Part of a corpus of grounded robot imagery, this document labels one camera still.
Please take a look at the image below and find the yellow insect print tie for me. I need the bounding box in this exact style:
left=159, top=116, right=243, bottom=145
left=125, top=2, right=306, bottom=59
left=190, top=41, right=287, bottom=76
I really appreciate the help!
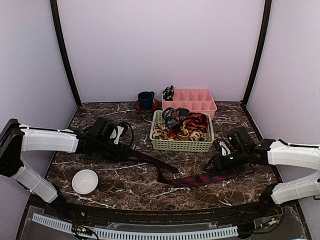
left=151, top=122, right=207, bottom=142

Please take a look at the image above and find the left black corner post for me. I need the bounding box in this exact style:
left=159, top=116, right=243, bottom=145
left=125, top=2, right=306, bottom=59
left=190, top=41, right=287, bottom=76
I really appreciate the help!
left=50, top=0, right=82, bottom=108

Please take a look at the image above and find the dark blue mug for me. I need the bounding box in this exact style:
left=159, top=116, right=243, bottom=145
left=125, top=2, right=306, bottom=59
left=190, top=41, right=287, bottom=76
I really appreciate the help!
left=138, top=91, right=155, bottom=111

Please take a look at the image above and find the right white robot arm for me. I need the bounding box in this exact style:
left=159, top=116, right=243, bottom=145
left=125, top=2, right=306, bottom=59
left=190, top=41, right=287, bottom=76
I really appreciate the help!
left=205, top=127, right=320, bottom=217

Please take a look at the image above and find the rolled black floral tie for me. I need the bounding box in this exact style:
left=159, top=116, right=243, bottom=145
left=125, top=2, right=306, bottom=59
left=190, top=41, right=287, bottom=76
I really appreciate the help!
left=162, top=85, right=175, bottom=101

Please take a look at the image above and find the red navy striped tie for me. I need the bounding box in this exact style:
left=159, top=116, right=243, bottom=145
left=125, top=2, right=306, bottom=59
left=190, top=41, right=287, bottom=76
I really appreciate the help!
left=129, top=149, right=240, bottom=188

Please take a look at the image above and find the red saucer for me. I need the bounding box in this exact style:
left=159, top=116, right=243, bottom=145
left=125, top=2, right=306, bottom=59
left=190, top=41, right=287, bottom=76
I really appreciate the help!
left=134, top=99, right=160, bottom=113

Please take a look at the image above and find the white bowl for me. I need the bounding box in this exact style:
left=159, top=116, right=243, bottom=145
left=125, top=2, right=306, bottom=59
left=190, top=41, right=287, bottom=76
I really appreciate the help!
left=71, top=169, right=99, bottom=195

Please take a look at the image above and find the green perforated plastic basket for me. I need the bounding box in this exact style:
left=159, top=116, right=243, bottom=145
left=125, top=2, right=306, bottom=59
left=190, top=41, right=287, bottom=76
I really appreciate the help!
left=149, top=110, right=215, bottom=153

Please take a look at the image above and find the pink divided organizer box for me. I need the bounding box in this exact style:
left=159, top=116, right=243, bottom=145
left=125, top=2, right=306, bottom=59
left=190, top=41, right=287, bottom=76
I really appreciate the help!
left=162, top=88, right=218, bottom=119

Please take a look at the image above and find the right black corner post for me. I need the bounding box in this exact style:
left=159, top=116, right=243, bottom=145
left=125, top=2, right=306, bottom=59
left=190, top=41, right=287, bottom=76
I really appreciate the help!
left=241, top=0, right=272, bottom=108

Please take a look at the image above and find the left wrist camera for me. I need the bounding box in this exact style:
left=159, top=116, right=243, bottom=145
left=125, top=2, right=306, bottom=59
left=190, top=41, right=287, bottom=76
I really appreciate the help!
left=109, top=122, right=128, bottom=145

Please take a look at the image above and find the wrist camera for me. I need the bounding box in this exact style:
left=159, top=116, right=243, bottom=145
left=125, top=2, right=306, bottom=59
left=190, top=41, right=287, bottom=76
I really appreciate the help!
left=109, top=122, right=128, bottom=145
left=213, top=127, right=256, bottom=157

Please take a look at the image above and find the dark floral tie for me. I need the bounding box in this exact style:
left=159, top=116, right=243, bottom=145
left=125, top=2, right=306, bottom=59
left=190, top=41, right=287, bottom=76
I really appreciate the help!
left=162, top=107, right=190, bottom=130

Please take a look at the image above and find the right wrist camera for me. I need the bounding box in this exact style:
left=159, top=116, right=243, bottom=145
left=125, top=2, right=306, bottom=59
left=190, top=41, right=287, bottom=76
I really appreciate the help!
left=213, top=127, right=256, bottom=157

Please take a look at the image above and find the white slotted cable duct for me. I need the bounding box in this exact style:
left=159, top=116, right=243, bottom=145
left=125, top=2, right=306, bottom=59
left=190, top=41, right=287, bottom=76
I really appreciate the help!
left=31, top=213, right=239, bottom=240

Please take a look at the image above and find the black front rail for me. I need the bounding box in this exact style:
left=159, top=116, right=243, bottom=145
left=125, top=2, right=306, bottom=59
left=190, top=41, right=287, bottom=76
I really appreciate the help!
left=59, top=202, right=285, bottom=225

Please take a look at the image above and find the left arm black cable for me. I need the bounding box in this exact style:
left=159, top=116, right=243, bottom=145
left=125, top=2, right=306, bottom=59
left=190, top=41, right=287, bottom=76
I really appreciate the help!
left=117, top=121, right=135, bottom=151

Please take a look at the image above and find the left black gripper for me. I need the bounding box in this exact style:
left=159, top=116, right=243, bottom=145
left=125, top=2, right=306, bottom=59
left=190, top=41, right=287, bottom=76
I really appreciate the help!
left=94, top=138, right=132, bottom=162

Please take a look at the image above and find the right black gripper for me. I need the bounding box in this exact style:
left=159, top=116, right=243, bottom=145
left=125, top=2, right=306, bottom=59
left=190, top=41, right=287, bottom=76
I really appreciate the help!
left=203, top=147, right=249, bottom=175

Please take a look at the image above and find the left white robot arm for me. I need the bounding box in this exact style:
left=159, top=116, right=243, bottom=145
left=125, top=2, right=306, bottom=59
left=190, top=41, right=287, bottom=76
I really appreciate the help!
left=0, top=117, right=130, bottom=218

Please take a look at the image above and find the black red striped tie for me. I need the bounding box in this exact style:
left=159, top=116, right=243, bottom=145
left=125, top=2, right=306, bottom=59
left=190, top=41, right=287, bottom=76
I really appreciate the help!
left=168, top=113, right=210, bottom=137

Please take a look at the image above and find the black corner post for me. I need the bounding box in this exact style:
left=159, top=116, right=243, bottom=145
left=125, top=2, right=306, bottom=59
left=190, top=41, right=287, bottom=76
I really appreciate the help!
left=50, top=0, right=82, bottom=108
left=241, top=0, right=272, bottom=108

